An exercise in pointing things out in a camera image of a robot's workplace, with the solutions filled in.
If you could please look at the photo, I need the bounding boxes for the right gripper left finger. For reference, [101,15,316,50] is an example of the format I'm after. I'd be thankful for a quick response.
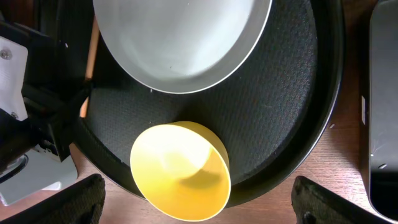
[1,174,106,224]

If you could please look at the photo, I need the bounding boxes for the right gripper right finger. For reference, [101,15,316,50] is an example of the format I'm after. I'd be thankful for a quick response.
[291,175,389,224]

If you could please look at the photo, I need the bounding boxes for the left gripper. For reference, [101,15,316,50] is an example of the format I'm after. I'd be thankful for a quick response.
[1,21,92,162]

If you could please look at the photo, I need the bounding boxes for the wooden chopstick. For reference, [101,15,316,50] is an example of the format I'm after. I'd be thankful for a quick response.
[80,17,100,118]

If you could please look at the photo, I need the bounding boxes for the yellow bowl with food scraps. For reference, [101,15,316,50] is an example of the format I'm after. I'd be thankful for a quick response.
[130,121,231,222]

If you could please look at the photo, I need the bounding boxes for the grey round plate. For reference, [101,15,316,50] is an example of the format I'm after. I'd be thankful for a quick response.
[93,0,272,94]

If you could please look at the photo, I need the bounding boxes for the grey plastic dishwasher rack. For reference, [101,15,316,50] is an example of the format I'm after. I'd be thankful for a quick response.
[1,145,78,206]

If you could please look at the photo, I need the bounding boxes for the round black tray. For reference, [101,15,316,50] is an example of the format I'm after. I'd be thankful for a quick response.
[66,0,344,207]

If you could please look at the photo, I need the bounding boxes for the black rectangular tray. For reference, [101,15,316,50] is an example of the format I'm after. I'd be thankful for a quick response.
[360,0,397,220]

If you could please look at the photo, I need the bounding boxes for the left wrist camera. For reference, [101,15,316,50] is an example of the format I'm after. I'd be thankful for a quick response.
[1,37,28,121]

